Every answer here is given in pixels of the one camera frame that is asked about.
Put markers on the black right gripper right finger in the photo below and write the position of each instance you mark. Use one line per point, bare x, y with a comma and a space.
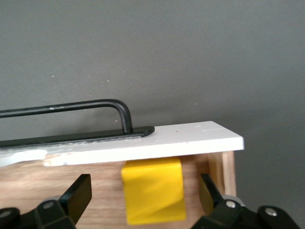
228, 214

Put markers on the yellow cube block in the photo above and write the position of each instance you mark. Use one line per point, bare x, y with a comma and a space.
153, 190

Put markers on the white-fronted wooden drawer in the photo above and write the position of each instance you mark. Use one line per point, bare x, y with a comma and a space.
190, 140

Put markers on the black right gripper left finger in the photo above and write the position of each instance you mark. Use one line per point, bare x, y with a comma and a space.
76, 198

